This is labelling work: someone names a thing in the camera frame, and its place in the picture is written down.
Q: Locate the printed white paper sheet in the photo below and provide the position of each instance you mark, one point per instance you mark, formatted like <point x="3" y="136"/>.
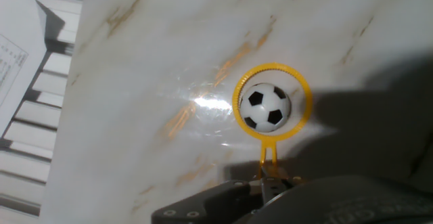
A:
<point x="17" y="31"/>

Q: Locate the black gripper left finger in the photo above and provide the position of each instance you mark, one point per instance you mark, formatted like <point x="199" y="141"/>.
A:
<point x="209" y="203"/>

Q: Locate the small black white soccer ball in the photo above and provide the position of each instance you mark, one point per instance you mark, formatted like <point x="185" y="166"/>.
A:
<point x="267" y="105"/>

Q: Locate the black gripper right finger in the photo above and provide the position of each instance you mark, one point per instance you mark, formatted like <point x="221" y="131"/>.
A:
<point x="279" y="185"/>

